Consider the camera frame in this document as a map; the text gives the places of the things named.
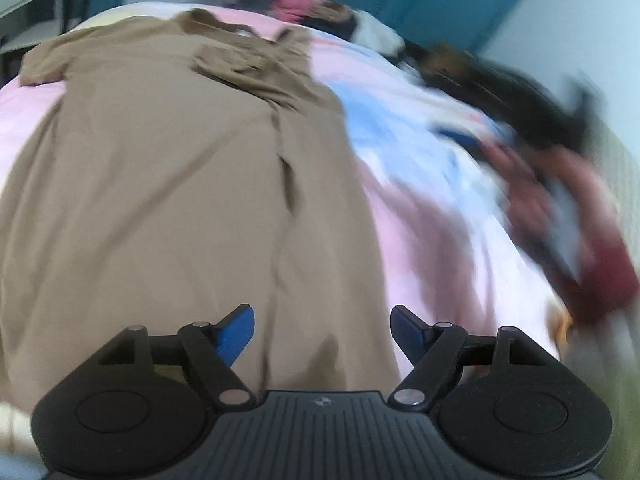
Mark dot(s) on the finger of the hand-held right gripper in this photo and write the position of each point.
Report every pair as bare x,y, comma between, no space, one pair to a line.
457,138

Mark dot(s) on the white garment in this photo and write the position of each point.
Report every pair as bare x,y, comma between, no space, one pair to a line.
377,32

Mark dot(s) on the pink clothes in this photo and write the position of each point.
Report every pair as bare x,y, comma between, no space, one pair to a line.
297,5

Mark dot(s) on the pastel tie-dye bed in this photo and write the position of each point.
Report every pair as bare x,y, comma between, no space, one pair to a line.
425,220

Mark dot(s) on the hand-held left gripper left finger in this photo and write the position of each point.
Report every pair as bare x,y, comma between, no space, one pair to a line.
235,332

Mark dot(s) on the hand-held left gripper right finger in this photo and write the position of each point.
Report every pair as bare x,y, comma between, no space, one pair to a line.
409,332

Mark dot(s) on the brown garment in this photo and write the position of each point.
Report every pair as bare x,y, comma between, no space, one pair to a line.
332,17

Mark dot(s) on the person's right hand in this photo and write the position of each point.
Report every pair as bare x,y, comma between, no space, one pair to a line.
520,195

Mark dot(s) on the brown paper bag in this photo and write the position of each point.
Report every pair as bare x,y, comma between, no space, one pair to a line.
445,60

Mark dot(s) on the tan t-shirt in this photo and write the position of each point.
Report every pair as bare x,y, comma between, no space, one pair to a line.
150,185

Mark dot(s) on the dark sofa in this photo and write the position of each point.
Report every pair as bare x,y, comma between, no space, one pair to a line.
525,100

